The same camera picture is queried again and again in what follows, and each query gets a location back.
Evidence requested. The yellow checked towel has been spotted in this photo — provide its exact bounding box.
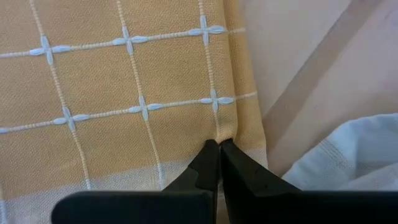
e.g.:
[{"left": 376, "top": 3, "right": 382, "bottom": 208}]
[{"left": 0, "top": 0, "right": 269, "bottom": 224}]

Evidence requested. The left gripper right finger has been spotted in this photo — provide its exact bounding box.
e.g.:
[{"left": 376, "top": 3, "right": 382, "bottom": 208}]
[{"left": 221, "top": 139, "right": 398, "bottom": 224}]

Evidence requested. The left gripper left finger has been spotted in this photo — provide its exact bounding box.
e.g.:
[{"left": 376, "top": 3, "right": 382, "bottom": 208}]
[{"left": 51, "top": 139, "right": 221, "bottom": 224}]

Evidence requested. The white waffle towel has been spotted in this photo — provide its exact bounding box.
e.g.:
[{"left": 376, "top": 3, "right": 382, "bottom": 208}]
[{"left": 281, "top": 113, "right": 398, "bottom": 192}]

